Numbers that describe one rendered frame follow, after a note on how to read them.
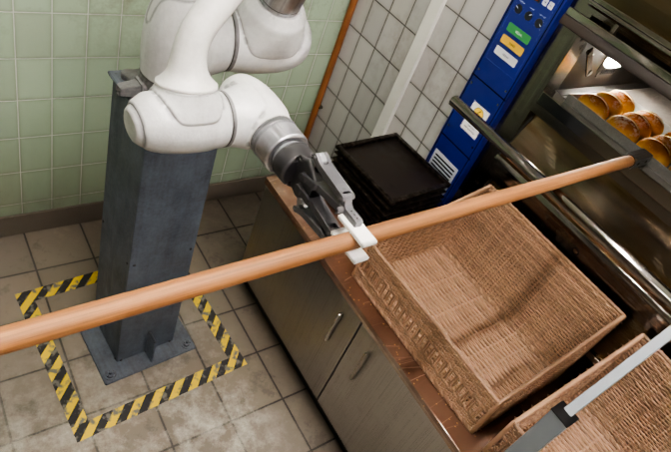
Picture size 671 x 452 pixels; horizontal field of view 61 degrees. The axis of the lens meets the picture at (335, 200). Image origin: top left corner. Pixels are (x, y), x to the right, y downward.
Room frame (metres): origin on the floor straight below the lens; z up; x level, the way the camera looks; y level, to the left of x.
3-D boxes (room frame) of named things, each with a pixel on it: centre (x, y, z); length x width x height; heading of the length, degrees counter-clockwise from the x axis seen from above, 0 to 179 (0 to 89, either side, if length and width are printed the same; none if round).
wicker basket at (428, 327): (1.22, -0.49, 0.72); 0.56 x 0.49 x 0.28; 49
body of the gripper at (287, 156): (0.78, 0.07, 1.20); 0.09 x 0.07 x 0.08; 50
